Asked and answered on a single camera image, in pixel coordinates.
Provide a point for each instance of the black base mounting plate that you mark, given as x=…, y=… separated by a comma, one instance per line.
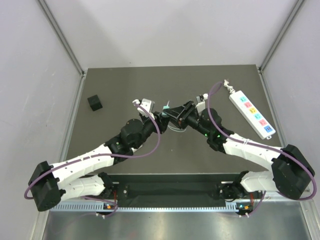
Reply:
x=170, y=190

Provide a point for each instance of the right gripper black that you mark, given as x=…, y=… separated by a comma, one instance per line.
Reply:
x=187, y=111

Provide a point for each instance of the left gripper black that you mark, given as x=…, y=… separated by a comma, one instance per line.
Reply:
x=161, y=122

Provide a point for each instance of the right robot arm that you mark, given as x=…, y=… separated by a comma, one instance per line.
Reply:
x=286, y=170

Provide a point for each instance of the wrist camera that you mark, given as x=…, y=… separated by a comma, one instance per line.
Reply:
x=201, y=102
x=147, y=105

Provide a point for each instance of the right aluminium frame post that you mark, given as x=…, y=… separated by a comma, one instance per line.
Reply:
x=298, y=5

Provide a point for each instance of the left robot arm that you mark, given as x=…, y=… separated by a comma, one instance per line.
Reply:
x=51, y=184

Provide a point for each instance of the white power strip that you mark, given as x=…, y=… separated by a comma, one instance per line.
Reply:
x=252, y=115

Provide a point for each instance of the aluminium front rail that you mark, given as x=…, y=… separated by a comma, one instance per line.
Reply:
x=277, y=197

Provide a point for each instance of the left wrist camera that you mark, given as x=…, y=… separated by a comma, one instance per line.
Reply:
x=147, y=105

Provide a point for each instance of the black cube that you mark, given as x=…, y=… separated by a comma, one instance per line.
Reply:
x=94, y=102

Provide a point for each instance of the left aluminium frame post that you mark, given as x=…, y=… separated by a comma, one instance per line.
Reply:
x=60, y=35

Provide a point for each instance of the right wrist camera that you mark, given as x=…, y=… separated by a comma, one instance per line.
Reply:
x=201, y=102

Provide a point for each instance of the slotted cable duct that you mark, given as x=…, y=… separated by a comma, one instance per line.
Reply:
x=95, y=206

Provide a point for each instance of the aluminium frame post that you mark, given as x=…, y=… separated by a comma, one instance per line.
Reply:
x=60, y=35
x=298, y=5

